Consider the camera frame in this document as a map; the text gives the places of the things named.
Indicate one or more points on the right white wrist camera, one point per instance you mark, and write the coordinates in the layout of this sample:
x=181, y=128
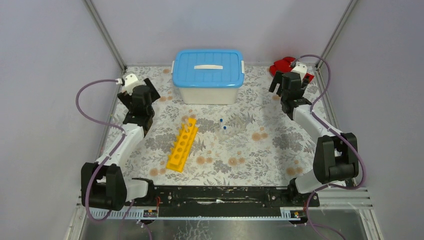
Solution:
x=300, y=68

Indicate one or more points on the yellow test tube rack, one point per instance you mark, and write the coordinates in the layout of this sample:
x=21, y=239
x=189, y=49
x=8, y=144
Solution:
x=182, y=146

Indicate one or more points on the aluminium frame rail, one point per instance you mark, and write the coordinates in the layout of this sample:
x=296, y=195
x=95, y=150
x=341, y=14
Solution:
x=342, y=199

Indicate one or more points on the red cloth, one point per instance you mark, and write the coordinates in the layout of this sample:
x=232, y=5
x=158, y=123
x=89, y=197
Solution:
x=286, y=64

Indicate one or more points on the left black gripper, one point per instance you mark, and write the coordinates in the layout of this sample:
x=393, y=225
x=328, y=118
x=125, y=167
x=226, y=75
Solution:
x=126, y=99

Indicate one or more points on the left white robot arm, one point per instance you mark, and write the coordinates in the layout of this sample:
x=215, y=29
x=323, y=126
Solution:
x=103, y=185

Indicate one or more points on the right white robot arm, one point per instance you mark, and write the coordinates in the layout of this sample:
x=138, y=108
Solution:
x=335, y=156

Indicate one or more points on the white plastic storage bin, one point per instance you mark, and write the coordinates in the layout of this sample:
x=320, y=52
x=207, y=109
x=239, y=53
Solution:
x=208, y=96

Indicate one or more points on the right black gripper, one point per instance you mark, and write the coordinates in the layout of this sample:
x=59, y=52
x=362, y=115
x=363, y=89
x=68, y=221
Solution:
x=277, y=79

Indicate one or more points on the blue plastic bin lid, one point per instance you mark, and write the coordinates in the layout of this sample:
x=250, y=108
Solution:
x=208, y=68

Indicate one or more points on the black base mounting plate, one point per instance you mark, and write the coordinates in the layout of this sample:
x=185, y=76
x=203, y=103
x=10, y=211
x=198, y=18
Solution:
x=225, y=201

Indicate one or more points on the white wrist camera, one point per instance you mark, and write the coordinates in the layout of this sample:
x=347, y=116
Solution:
x=128, y=83
x=300, y=68

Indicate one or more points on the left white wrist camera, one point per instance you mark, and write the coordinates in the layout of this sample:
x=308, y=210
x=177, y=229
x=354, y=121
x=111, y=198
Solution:
x=128, y=83

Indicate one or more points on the floral patterned table mat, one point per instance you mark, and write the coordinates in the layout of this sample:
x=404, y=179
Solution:
x=270, y=151

